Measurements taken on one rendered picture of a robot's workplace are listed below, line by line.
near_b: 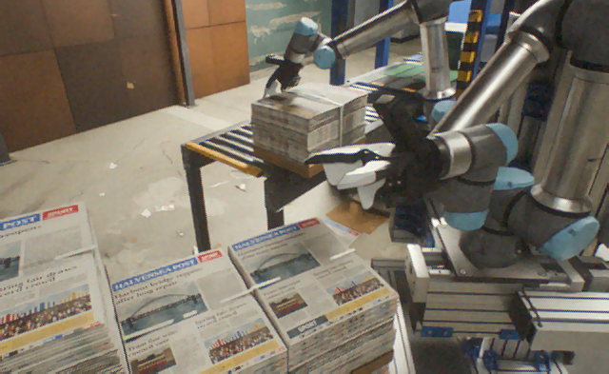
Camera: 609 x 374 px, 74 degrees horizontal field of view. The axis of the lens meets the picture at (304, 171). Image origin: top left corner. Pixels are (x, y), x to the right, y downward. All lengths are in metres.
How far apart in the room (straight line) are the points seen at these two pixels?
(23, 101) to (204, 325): 3.59
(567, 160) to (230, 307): 0.75
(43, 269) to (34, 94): 3.59
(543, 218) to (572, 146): 0.16
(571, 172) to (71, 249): 0.94
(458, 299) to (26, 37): 3.86
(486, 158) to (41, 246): 0.77
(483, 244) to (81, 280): 0.89
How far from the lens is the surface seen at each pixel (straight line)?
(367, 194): 0.57
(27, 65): 4.27
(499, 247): 1.13
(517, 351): 1.75
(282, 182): 1.47
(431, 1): 1.40
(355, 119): 1.62
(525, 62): 0.91
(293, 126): 1.43
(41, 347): 0.67
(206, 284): 1.01
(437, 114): 1.49
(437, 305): 1.21
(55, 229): 0.89
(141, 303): 1.01
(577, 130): 0.92
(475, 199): 0.76
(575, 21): 0.89
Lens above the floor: 1.50
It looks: 28 degrees down
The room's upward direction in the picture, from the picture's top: straight up
